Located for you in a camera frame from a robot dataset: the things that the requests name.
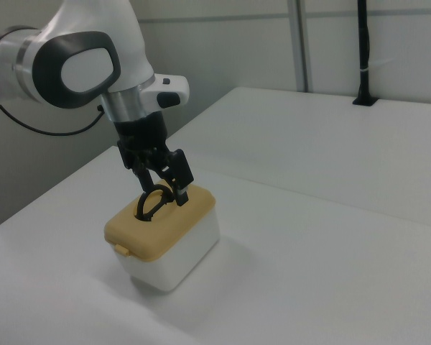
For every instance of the black pole with clamp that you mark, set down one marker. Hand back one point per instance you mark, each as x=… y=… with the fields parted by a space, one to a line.
x=363 y=43

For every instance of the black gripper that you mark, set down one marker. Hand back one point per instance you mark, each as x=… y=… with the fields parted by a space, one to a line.
x=142 y=133

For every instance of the grey metal partition post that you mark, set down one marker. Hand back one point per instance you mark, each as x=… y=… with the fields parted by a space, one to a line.
x=301 y=43

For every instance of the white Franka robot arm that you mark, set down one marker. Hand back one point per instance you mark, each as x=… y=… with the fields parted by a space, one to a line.
x=46 y=36

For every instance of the white plastic tool case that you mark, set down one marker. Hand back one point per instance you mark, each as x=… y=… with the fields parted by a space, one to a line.
x=186 y=258

